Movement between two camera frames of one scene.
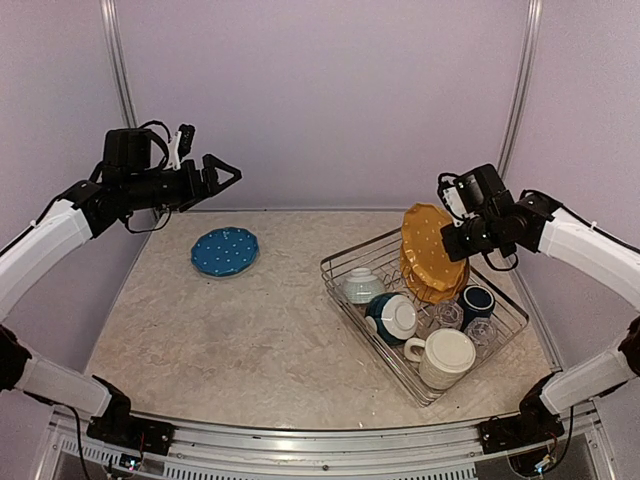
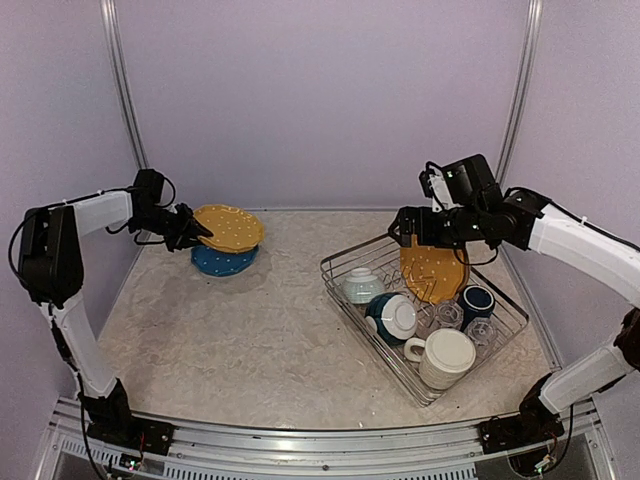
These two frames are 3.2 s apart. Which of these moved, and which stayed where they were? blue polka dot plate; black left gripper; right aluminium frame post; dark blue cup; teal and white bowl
Moved: black left gripper
Stayed: right aluminium frame post; dark blue cup; blue polka dot plate; teal and white bowl
